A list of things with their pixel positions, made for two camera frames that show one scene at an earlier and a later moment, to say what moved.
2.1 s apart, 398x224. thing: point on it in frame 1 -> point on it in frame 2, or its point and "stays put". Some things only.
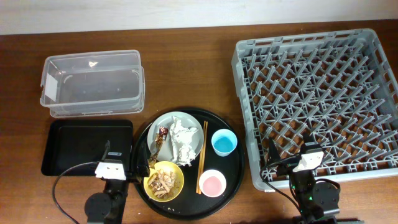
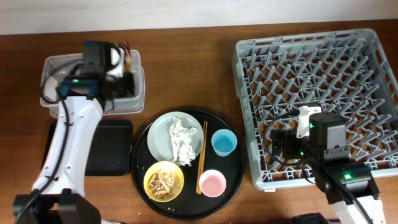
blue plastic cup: (224, 142) stays put
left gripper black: (143, 170) -> (130, 81)
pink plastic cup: (212, 183) stays put
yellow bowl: (165, 182) stays put
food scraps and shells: (163, 183) stays put
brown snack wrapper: (160, 139) -> (128, 63)
